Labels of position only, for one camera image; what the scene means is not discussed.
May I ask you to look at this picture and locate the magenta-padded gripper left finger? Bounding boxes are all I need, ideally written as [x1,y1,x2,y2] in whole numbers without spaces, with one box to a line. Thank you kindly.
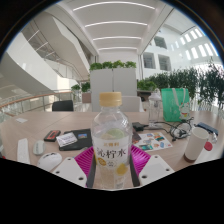
[52,146,98,189]

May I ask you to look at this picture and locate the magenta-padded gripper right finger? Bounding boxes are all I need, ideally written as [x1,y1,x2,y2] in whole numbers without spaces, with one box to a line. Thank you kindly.
[129,144,175,188]

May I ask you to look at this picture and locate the clear yellow-capped drink bottle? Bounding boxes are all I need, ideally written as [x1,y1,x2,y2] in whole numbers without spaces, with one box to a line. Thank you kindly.
[90,91,133,191]

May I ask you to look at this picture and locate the white computer mouse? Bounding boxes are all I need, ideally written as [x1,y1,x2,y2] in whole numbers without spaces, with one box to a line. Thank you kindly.
[36,152,63,172]

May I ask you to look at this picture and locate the colourful sticker sheet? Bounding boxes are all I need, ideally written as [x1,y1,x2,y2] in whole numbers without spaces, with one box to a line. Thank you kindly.
[132,131,174,152]

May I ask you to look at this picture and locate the white printed card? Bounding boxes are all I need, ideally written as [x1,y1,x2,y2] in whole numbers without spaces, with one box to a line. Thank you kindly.
[55,131,78,148]

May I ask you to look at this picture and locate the black notebook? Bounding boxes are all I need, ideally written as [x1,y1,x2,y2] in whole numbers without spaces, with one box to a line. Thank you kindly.
[58,128,94,152]

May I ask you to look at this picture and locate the brown tablet case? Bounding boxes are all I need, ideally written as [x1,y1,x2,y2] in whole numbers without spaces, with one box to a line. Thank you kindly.
[131,130,142,145]

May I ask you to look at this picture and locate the red and black case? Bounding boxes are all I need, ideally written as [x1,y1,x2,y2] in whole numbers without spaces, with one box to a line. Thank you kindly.
[43,129,62,143]

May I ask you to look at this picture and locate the black charger block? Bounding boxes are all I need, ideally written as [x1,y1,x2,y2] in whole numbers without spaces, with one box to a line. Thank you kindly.
[131,121,145,132]

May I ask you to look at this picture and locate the white paper cup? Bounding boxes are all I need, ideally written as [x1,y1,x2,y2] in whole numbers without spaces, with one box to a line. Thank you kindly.
[184,126,210,164]

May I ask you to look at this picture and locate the white power strip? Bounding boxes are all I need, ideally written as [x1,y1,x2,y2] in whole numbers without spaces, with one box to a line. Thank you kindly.
[16,138,31,165]

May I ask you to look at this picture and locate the flat round red coaster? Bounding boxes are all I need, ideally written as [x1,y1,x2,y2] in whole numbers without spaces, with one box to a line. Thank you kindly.
[203,141,214,152]

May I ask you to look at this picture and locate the clear plastic shaker bottle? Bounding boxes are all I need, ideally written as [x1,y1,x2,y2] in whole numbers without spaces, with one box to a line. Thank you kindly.
[147,90,163,126]

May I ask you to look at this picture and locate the black chair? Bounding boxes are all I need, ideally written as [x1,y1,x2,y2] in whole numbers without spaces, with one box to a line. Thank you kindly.
[51,99,75,112]

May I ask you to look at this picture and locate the green tote bag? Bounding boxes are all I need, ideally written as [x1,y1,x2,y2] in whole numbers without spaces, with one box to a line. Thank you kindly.
[160,87,191,123]

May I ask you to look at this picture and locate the white chair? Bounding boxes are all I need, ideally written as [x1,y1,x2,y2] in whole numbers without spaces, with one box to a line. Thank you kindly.
[120,95,145,113]

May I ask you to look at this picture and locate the potted green plants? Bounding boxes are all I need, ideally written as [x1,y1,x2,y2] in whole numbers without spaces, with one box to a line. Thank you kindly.
[70,82,92,104]

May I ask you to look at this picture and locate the green hedge plant row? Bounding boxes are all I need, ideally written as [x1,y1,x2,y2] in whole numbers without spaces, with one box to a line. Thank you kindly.
[137,59,224,111]

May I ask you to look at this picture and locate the white cabinet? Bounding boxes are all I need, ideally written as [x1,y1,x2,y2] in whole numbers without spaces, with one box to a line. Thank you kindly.
[89,67,138,113]

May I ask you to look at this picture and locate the green plants atop cabinet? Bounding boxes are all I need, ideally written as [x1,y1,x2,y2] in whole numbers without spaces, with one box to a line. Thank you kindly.
[89,60,138,71]

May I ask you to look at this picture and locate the ceiling light strips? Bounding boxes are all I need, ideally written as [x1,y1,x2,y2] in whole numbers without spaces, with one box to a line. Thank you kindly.
[72,0,157,52]

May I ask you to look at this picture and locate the black cable tangle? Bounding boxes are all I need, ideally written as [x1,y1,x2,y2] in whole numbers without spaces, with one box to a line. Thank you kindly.
[143,119,194,141]

